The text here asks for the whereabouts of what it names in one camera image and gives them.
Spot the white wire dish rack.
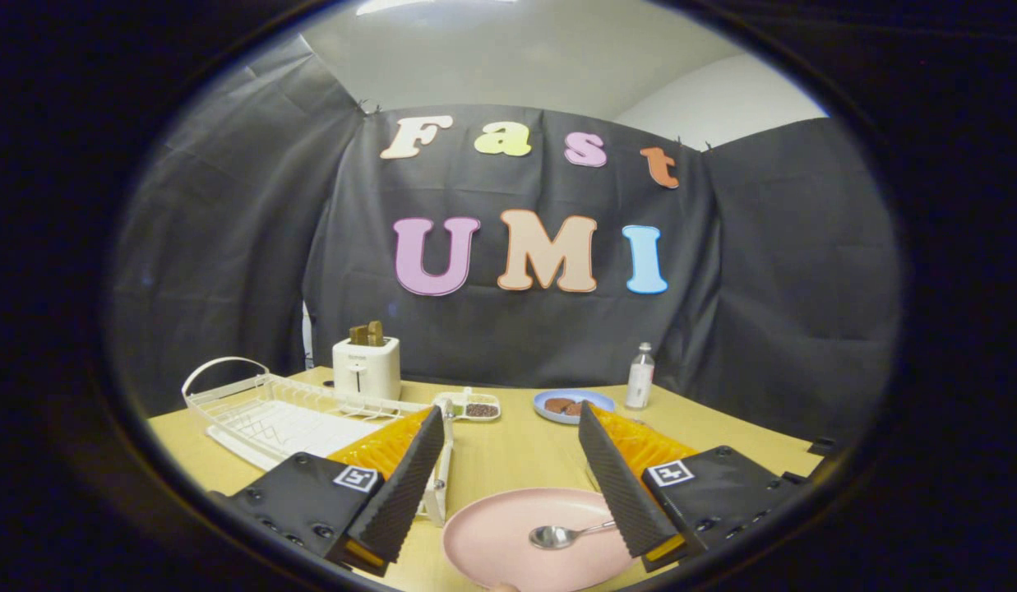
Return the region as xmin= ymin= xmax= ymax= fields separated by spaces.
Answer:
xmin=182 ymin=356 xmax=456 ymax=527

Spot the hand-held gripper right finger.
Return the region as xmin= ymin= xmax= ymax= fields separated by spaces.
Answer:
xmin=579 ymin=402 xmax=807 ymax=573

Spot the blue plate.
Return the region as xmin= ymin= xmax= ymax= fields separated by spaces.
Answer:
xmin=533 ymin=389 xmax=617 ymax=426

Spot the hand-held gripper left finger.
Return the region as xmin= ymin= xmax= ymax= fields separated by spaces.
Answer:
xmin=208 ymin=405 xmax=446 ymax=575

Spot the pink plate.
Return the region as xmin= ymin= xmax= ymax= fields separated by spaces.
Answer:
xmin=442 ymin=488 xmax=642 ymax=592

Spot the small white divided tray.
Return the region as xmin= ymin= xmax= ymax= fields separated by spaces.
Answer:
xmin=432 ymin=392 xmax=502 ymax=423

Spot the white toaster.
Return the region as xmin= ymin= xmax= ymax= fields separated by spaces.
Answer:
xmin=332 ymin=336 xmax=402 ymax=402

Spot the black backdrop cloth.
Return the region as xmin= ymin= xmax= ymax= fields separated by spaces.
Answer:
xmin=109 ymin=37 xmax=902 ymax=449

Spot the clear bottle white label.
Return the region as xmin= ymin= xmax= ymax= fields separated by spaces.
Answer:
xmin=624 ymin=342 xmax=656 ymax=410

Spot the metal spoon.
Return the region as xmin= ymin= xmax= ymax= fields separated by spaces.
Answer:
xmin=529 ymin=520 xmax=618 ymax=550

